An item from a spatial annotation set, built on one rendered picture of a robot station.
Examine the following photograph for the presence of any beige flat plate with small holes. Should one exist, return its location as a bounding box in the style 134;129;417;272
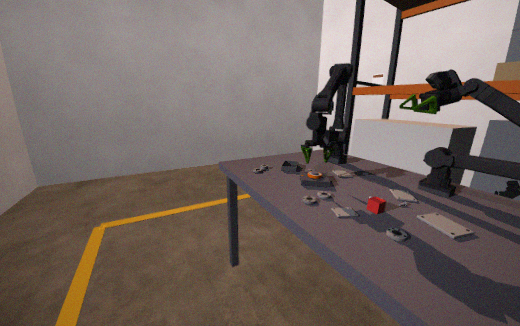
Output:
390;189;417;202

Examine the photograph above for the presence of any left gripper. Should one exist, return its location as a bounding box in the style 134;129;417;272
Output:
399;93;450;114

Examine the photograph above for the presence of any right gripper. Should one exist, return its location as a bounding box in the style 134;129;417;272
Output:
301;140;336;164

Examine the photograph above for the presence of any red cube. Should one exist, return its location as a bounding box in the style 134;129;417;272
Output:
367;197;386;214

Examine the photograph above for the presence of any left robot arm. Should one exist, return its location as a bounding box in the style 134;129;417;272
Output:
419;69;520;194

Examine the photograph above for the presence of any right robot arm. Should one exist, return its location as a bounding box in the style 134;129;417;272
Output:
306;63;353;159

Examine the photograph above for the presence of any orange-rimmed round plate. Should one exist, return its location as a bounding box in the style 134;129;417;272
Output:
308;172;322;179

